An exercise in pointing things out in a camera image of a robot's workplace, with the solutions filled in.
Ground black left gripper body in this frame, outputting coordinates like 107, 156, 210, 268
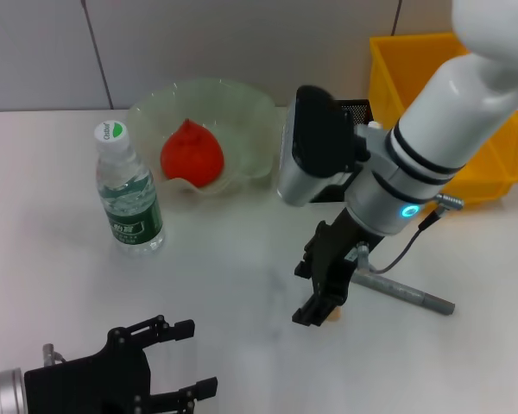
24, 326, 153, 414

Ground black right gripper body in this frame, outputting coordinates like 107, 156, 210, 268
304, 210, 375, 305

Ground grey marker pen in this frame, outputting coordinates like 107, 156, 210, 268
351, 267, 457, 317

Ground clear water bottle green label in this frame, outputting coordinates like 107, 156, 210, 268
93, 120, 166, 259

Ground orange fruit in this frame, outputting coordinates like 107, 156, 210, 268
160, 119, 226, 189

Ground black mesh pen holder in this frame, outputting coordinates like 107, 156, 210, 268
310, 97, 372, 204

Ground translucent green fruit bowl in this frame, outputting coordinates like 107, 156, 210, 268
127, 77, 288, 198

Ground silver right wrist plug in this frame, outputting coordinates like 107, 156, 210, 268
356, 242, 372, 272

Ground silver wrist plug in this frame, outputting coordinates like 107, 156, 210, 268
356, 242, 372, 272
41, 343, 66, 367

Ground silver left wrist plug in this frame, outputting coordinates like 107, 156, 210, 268
41, 343, 66, 367

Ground yellow plastic bin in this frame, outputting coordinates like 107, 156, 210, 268
368, 33, 518, 212

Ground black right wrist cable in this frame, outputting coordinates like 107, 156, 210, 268
369, 193, 465, 275

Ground black right wrist camera housing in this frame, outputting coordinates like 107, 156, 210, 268
276, 85, 372, 208

